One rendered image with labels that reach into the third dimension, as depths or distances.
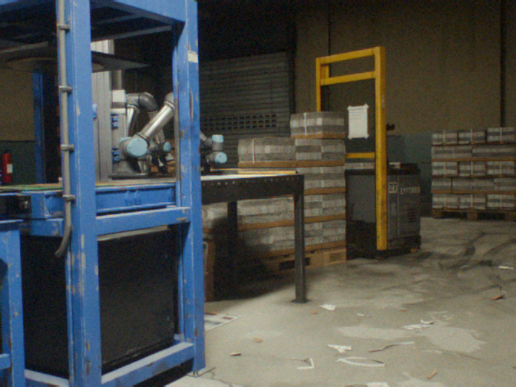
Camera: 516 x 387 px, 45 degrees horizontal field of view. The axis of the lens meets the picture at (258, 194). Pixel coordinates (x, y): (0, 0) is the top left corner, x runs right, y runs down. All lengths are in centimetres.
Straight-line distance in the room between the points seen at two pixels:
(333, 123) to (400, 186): 92
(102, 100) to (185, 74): 169
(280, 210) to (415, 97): 666
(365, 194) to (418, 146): 542
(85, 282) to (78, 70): 70
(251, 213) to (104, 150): 119
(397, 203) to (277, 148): 144
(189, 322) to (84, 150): 92
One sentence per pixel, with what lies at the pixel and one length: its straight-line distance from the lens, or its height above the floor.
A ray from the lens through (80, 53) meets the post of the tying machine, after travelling 215.
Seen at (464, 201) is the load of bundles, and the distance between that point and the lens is 928.
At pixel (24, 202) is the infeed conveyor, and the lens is 219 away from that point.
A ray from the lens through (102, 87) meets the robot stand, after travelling 423.
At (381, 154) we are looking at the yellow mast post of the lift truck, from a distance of 546.
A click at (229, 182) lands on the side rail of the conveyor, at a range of 314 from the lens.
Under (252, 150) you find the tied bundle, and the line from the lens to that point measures 490.
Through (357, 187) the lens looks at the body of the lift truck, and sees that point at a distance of 581.
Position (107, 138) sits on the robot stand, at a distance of 420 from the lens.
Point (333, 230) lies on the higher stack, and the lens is 530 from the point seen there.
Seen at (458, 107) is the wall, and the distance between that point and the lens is 1096.
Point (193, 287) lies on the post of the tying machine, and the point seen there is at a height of 37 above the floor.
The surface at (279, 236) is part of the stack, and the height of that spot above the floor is 29.
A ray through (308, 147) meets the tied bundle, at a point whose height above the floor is 99.
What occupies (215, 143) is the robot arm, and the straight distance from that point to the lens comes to 410.
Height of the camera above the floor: 88
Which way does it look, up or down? 3 degrees down
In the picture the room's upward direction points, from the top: 1 degrees counter-clockwise
